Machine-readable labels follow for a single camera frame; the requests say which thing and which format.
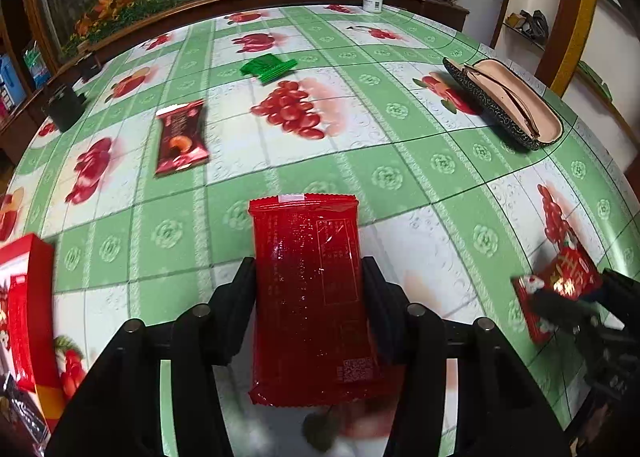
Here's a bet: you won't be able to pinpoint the blue container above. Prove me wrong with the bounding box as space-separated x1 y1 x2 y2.
0 54 27 118

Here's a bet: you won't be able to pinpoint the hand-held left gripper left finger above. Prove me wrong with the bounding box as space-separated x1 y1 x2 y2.
45 257 258 457

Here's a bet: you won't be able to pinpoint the red flower print snack packet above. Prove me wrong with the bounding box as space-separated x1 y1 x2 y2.
511 241 604 344

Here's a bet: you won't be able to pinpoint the red box with white inside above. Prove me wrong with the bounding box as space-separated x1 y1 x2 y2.
0 233 69 434

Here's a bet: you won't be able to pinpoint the maroon nut snack packet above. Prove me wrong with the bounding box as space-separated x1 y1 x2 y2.
154 99 212 178

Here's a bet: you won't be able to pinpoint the green snack packet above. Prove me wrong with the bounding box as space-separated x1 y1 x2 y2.
239 53 299 86

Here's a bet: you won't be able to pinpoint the green white packet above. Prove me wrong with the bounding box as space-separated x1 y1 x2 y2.
22 49 52 88

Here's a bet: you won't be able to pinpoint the open patterned glasses case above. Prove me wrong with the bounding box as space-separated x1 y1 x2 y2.
442 58 566 152

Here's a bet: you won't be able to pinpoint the glossy red snack packet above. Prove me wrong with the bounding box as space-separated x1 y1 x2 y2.
7 274 37 390

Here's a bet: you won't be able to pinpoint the dark items on wall shelf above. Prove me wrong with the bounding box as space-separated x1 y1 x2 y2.
504 9 550 41

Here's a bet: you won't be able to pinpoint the black cup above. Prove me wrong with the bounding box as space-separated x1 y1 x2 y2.
41 84 87 134

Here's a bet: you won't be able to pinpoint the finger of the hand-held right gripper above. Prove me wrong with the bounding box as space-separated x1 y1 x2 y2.
597 268 640 320
530 288 601 334

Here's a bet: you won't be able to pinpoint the brown dark picture snack packet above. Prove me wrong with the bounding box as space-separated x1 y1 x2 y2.
0 371 52 445

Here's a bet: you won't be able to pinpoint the plain red snack packet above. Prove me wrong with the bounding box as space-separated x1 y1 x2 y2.
248 193 407 408

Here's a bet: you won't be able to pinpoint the small black box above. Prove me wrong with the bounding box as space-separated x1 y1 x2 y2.
79 52 104 84

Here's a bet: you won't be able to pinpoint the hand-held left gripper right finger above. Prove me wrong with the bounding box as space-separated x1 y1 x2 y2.
361 257 571 457

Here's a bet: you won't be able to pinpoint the wooden shelf unit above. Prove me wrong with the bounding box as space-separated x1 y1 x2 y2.
0 0 56 178

